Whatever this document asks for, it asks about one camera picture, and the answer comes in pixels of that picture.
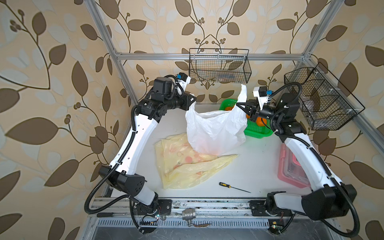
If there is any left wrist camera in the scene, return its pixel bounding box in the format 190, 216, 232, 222
176, 73, 191, 91

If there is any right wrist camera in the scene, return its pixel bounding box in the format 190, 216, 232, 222
253, 86, 273, 110

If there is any wire basket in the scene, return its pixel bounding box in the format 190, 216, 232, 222
188, 48, 252, 84
284, 63, 365, 131

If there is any right wire basket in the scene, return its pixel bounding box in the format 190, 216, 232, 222
284, 63, 365, 131

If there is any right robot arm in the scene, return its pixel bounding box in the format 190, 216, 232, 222
236, 82, 361, 238

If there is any green plastic basket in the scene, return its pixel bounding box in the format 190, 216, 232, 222
220, 99, 273, 139

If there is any white plastic bag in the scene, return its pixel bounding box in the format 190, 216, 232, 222
186, 103, 248, 156

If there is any metal cylinder fitting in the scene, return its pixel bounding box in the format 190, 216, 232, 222
182, 208, 196, 222

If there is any back wire basket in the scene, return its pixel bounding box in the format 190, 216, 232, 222
188, 48, 252, 84

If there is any yellow black screwdriver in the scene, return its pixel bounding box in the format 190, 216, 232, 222
219, 182, 251, 193

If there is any pink plastic box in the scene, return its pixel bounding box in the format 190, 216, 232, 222
278, 144, 311, 189

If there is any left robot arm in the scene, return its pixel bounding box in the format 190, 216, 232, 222
84, 73, 196, 217

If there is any black handled tool on rail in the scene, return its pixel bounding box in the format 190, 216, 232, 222
96, 212, 127, 218

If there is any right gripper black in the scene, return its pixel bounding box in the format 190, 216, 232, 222
237, 99, 283, 124

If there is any yellow plastic bag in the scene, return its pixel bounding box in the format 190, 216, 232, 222
155, 133, 238, 190

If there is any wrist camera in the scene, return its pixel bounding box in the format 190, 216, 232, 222
253, 86, 273, 110
176, 73, 191, 91

